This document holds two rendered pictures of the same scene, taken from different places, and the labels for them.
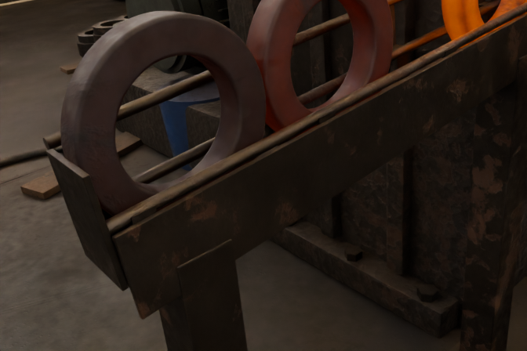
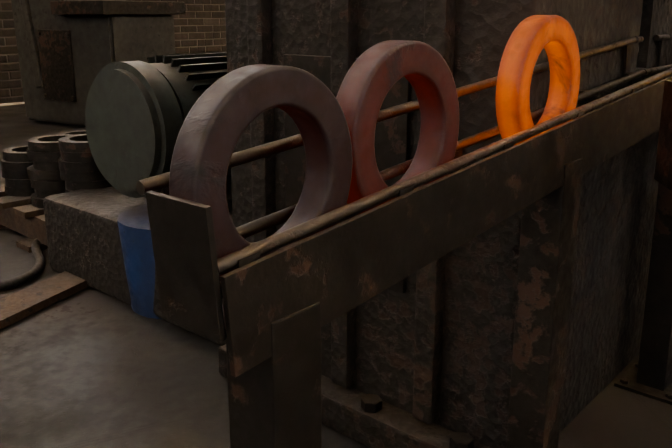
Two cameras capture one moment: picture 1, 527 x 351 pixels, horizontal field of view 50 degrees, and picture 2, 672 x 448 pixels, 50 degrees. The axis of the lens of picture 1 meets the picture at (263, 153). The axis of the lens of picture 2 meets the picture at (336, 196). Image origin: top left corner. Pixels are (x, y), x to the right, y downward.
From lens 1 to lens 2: 20 cm
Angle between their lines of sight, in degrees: 15
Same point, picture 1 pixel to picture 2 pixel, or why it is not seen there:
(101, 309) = not seen: outside the picture
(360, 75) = (428, 159)
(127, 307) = not seen: outside the picture
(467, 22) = (520, 121)
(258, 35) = (347, 102)
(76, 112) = (198, 145)
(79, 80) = (200, 116)
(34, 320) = not seen: outside the picture
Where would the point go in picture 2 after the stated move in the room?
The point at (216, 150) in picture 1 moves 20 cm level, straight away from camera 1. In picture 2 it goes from (301, 214) to (259, 169)
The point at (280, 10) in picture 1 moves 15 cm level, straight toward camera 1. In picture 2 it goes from (371, 79) to (411, 97)
